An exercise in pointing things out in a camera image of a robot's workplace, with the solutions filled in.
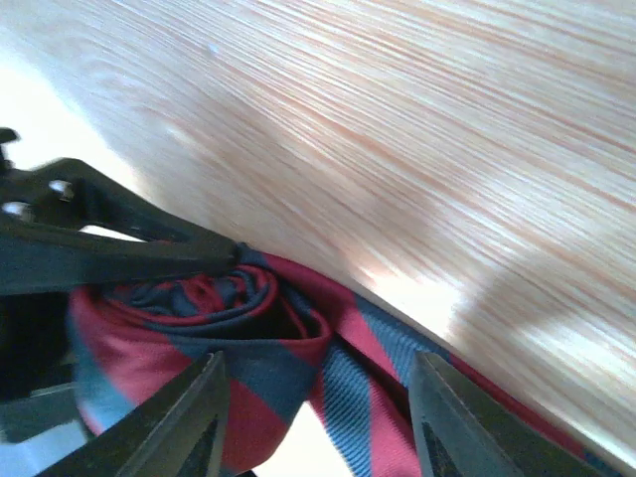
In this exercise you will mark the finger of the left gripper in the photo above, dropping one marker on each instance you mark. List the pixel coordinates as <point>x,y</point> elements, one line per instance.
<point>114,248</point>

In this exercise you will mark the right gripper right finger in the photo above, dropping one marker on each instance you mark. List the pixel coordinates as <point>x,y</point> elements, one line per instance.
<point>461,431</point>

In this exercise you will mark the red navy striped tie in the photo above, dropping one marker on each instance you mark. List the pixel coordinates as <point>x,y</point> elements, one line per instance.
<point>289,335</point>

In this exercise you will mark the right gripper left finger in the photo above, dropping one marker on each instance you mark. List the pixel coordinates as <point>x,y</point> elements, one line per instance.
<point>180,431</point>

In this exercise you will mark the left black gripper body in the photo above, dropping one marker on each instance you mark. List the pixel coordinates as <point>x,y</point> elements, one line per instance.
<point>37,385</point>

